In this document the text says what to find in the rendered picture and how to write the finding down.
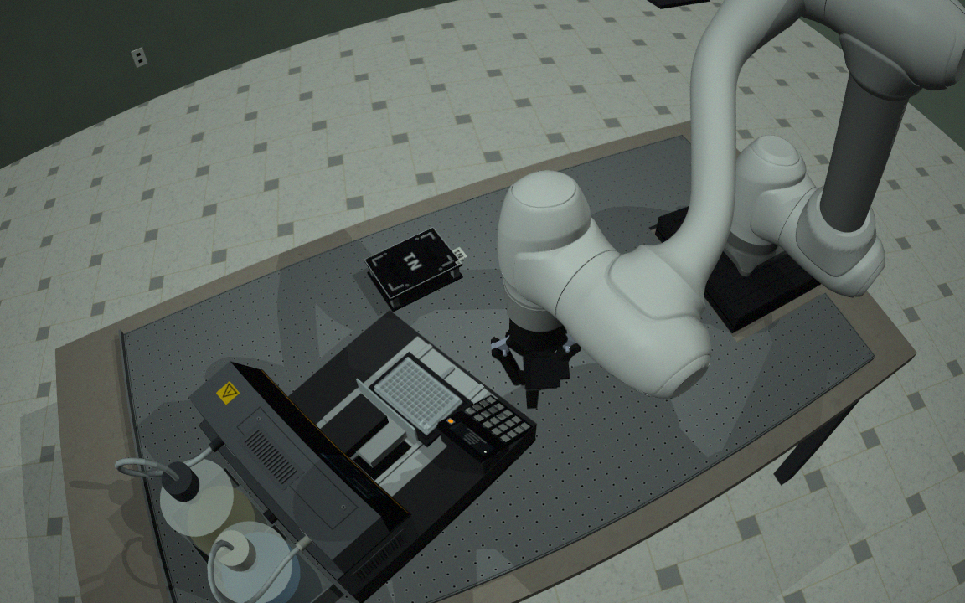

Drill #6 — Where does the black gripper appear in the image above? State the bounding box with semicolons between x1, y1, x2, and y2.
491;318;581;409

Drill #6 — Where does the grey flexible hose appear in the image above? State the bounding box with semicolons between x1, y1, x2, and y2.
115;447;213;481

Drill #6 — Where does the grey curved hose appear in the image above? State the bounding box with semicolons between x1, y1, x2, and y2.
207;540;300;603

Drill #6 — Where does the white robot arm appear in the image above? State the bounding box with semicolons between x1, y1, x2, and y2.
498;0;965;399

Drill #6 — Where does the black rectangular frame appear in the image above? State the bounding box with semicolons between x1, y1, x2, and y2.
364;227;463;312

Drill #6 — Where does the translucent plastic bottle with grey cap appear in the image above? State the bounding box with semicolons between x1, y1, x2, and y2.
211;521;323;603

